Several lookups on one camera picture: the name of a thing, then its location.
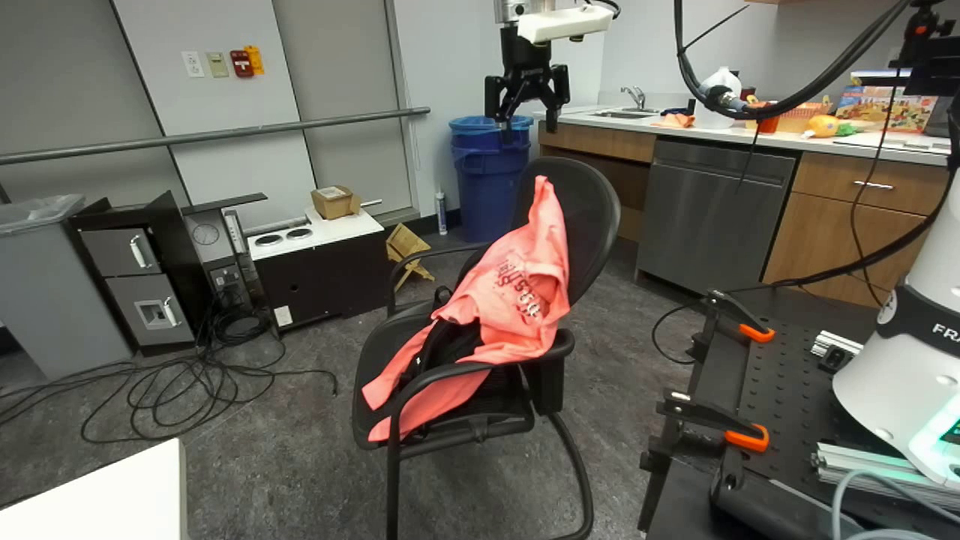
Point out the small cardboard box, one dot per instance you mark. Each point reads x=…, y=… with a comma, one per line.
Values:
x=334, y=202

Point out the black perforated robot table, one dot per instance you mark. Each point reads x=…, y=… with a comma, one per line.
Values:
x=790, y=392

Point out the black cabinet with white top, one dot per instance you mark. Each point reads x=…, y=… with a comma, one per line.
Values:
x=331, y=279

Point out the stainless steel dishwasher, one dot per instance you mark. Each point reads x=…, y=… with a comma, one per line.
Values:
x=708, y=221

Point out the white wall sign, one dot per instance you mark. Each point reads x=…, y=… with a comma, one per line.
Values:
x=194, y=63

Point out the green wall sign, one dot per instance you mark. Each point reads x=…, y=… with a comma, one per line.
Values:
x=217, y=63

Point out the aluminium extrusion bar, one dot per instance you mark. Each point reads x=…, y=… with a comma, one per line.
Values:
x=859, y=462

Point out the wooden cabinet with counter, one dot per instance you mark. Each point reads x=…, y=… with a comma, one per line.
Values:
x=829, y=228

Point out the small orange item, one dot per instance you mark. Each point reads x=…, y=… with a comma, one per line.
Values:
x=676, y=122

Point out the white block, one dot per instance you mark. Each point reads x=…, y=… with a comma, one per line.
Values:
x=835, y=346

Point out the red and yellow wall sign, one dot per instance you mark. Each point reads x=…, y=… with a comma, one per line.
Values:
x=246, y=63

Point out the black mesh chair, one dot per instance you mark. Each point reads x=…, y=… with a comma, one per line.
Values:
x=592, y=212

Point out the coral pink sweatshirt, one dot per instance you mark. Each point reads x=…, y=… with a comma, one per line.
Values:
x=520, y=290

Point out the yellow toy food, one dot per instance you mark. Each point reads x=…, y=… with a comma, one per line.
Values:
x=824, y=128

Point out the white table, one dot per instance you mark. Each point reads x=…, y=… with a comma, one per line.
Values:
x=90, y=500

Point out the colourful cardboard box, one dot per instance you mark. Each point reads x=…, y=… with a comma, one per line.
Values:
x=888, y=108

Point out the orange plastic container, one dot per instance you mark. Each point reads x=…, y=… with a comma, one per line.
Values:
x=805, y=117

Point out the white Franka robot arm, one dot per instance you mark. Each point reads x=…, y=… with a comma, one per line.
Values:
x=902, y=392

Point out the blue trash bin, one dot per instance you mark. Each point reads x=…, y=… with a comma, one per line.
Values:
x=489, y=181

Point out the white plastic jug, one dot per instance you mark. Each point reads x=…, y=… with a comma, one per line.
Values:
x=720, y=81

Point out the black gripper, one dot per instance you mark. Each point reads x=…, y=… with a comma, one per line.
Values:
x=527, y=57

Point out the black filing cabinet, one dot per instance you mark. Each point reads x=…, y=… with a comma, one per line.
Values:
x=129, y=290

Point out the chrome sink faucet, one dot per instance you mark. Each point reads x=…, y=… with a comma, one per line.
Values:
x=637, y=98

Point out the black camera on mount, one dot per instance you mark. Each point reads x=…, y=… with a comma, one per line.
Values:
x=933, y=71

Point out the red cup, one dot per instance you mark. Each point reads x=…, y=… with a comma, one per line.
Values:
x=770, y=125

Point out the grey horizontal wall rail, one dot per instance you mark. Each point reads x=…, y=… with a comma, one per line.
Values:
x=251, y=128

